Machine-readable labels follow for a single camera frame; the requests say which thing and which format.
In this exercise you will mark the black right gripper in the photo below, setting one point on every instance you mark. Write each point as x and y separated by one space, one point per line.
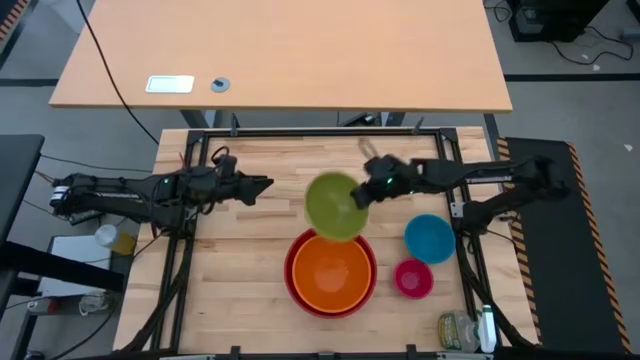
387 181

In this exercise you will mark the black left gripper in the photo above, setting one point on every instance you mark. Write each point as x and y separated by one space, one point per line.
217 182

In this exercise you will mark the green bowl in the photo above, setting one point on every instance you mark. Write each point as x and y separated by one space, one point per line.
334 207

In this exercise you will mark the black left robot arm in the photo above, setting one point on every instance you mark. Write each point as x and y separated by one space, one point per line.
125 192

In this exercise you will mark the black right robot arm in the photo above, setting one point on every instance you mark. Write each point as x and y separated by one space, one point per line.
500 182

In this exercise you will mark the orange bowl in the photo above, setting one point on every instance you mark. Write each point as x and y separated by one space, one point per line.
332 274

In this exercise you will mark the blue bowl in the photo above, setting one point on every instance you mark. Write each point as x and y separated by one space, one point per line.
430 239

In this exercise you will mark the red bowl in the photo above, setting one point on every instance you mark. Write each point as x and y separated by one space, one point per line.
290 270

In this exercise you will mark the pink bowl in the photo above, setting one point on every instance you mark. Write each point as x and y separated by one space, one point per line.
413 279

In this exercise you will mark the light wooden desk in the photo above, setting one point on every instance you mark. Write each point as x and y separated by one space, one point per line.
280 50

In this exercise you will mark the clear bottle yellow liquid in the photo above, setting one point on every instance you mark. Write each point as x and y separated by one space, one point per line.
114 238

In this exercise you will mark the clear plastic bottle green label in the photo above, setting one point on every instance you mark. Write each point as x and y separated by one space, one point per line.
456 331

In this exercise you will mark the white spray bottle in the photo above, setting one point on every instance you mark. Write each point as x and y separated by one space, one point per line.
487 330

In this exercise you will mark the black floor mat hazard stripes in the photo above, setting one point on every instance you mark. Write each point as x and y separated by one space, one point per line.
550 250

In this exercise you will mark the white box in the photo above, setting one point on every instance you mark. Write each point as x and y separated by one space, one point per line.
75 265

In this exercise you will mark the black equipment case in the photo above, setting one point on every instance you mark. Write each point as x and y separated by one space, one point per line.
555 20

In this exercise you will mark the black aluminium table frame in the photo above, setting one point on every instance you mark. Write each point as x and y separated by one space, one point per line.
200 150

